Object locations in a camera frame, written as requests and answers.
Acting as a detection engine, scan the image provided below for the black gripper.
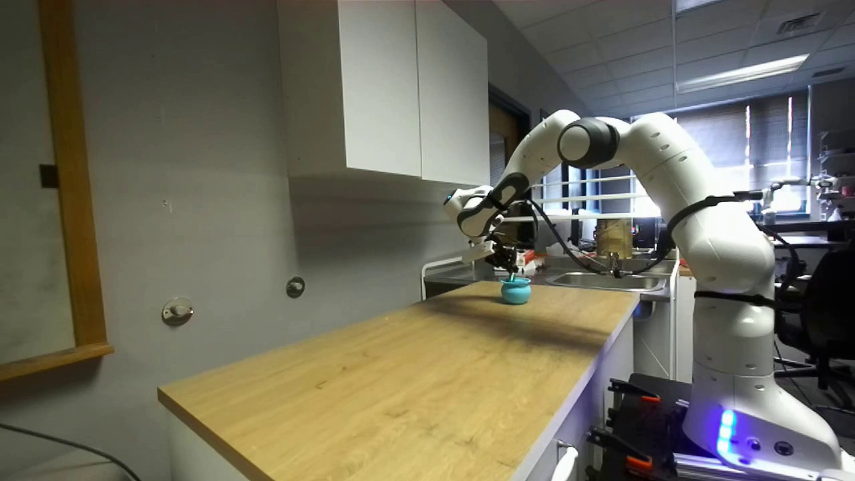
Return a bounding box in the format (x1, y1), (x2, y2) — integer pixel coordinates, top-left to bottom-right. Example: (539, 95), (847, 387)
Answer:
(484, 233), (533, 278)

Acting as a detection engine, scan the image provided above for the small blue cup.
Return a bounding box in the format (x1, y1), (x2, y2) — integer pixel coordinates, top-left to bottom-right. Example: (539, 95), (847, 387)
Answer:
(500, 273), (533, 308)

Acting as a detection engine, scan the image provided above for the black orange clamp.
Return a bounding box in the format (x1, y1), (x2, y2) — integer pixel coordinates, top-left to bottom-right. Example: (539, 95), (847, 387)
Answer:
(585, 376), (700, 481)

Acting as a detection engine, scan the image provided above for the fluorescent ceiling light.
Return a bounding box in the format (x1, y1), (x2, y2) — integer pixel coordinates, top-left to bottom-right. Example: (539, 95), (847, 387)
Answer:
(674, 50), (812, 95)

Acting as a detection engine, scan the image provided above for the black office chair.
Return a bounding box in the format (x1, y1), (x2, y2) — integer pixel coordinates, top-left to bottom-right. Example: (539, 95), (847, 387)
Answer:
(775, 237), (855, 415)

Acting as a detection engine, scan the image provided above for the wood framed whiteboard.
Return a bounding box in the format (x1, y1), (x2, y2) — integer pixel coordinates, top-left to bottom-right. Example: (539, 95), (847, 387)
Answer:
(0, 0), (114, 384)

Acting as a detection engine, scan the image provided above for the white wall cabinet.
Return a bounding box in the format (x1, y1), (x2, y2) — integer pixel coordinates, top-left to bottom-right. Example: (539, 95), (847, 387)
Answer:
(275, 0), (490, 186)

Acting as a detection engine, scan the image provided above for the black floor cable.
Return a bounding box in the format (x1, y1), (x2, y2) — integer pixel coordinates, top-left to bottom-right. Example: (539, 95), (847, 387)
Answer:
(0, 419), (143, 481)

